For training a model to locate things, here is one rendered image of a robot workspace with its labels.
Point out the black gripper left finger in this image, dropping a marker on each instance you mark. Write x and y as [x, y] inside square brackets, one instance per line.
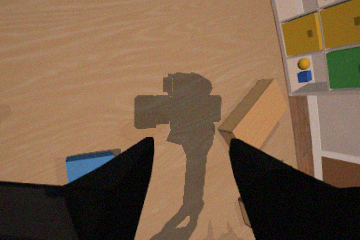
[106, 203]

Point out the blue rectangular block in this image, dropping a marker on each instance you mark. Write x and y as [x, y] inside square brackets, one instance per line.
[80, 165]

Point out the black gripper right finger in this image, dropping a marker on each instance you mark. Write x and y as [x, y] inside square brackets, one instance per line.
[283, 203]

